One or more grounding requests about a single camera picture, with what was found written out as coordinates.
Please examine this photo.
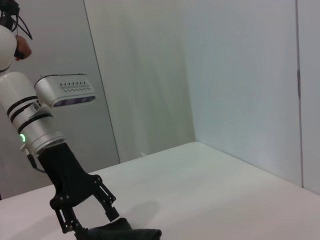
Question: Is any black cable loop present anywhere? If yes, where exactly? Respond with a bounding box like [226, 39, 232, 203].
[11, 6, 34, 41]

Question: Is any person's hand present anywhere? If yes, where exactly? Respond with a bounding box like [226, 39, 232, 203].
[14, 34, 33, 61]

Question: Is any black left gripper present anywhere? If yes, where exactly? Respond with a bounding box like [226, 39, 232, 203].
[37, 142, 120, 235]

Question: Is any dark blue rag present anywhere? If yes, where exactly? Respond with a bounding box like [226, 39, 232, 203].
[74, 217, 163, 240]

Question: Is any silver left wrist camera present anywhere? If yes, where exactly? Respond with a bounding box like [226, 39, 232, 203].
[34, 73, 97, 109]

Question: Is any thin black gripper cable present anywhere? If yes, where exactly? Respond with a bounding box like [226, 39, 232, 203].
[24, 148, 48, 174]

